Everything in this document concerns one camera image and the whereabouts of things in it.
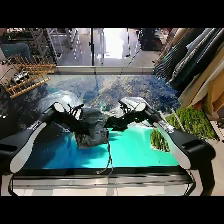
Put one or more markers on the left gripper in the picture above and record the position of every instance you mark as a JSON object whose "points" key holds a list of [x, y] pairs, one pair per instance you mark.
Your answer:
{"points": [[79, 126]]}

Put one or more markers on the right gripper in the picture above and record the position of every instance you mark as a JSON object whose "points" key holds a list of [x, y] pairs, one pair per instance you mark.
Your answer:
{"points": [[117, 124]]}

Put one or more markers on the grey garment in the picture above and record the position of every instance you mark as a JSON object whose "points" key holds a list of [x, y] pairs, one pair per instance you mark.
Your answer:
{"points": [[94, 126]]}

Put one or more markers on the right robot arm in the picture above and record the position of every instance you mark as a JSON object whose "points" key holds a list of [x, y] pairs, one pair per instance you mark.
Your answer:
{"points": [[190, 148]]}

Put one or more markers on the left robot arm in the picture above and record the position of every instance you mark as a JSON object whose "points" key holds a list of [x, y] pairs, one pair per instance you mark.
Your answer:
{"points": [[23, 150]]}

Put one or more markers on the dark green garment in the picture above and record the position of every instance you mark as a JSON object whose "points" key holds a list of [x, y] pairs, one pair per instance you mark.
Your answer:
{"points": [[170, 63]]}

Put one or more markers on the beige garment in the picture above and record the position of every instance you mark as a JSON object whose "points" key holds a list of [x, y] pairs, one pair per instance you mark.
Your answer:
{"points": [[203, 87]]}

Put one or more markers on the yellow garment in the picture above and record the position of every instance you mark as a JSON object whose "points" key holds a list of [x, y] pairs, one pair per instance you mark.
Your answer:
{"points": [[215, 98]]}

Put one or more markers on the black garment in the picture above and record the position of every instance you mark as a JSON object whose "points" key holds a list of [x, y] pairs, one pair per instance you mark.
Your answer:
{"points": [[200, 56]]}

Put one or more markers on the silver frame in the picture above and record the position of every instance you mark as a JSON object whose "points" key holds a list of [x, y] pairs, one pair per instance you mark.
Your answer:
{"points": [[100, 183]]}

